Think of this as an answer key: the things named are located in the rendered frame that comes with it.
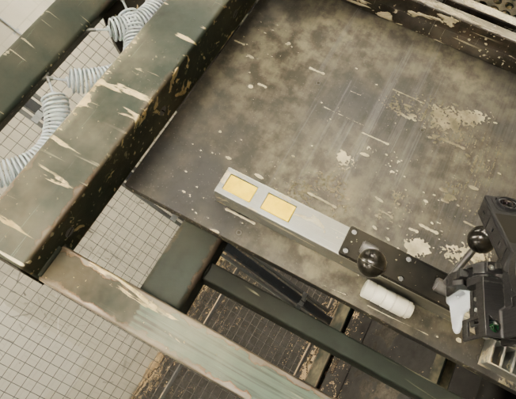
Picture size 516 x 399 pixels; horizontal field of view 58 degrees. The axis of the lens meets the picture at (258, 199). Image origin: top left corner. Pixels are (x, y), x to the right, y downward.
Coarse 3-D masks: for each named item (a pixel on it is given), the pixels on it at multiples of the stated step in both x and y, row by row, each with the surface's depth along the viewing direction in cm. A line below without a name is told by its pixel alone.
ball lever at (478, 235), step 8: (472, 232) 62; (480, 232) 62; (472, 240) 62; (480, 240) 61; (488, 240) 61; (472, 248) 62; (480, 248) 62; (488, 248) 61; (464, 256) 65; (456, 264) 67; (464, 264) 65; (440, 280) 69; (432, 288) 69; (440, 288) 68
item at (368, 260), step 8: (360, 248) 71; (368, 248) 70; (376, 248) 70; (360, 256) 60; (368, 256) 60; (376, 256) 59; (384, 256) 60; (360, 264) 60; (368, 264) 59; (376, 264) 59; (384, 264) 60; (368, 272) 60; (376, 272) 59
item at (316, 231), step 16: (224, 176) 76; (240, 176) 76; (224, 192) 75; (256, 192) 75; (272, 192) 75; (240, 208) 76; (256, 208) 74; (304, 208) 74; (272, 224) 75; (288, 224) 73; (304, 224) 73; (320, 224) 74; (336, 224) 74; (304, 240) 74; (320, 240) 72; (336, 240) 73; (336, 256) 73; (400, 288) 71; (432, 304) 70; (448, 320) 72
